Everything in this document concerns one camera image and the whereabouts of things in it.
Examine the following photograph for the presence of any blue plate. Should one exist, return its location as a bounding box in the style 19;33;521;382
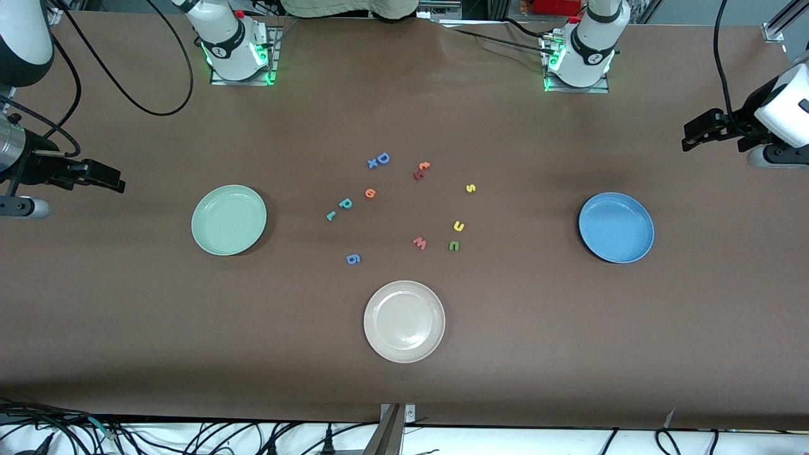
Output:
578;192;655;264

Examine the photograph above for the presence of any light green plate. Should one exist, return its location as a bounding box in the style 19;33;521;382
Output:
191;185;268;257

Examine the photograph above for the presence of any red box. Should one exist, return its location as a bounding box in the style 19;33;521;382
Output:
533;0;585;16

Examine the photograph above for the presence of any silver metal fixture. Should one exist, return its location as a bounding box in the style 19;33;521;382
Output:
420;0;487;25

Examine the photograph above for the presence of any person in beige clothing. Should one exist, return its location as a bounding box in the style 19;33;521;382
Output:
281;0;420;21

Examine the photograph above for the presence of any beige plate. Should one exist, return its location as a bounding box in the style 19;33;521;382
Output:
363;281;446;364

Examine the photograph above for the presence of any aluminium frame profile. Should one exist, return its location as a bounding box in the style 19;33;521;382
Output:
762;0;809;44

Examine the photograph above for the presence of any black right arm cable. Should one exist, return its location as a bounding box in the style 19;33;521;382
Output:
0;0;194;159

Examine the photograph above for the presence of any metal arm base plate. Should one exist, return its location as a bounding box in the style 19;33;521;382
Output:
544;35;611;94
210;25;279;86

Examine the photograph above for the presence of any black arm base cable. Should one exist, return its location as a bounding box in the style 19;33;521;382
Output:
501;18;558;40
439;27;549;52

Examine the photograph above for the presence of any teal floor cable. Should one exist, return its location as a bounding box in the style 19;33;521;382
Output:
85;414;124;441

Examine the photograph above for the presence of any black cable connector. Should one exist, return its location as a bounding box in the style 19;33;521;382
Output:
25;432;58;455

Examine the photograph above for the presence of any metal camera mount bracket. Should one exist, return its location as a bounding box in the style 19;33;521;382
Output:
362;403;418;455

